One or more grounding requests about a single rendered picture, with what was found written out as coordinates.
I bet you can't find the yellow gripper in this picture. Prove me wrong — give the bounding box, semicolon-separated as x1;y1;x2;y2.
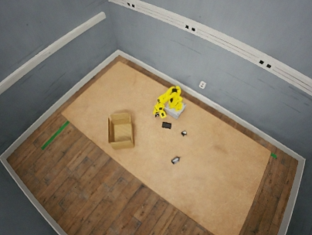
153;105;167;118

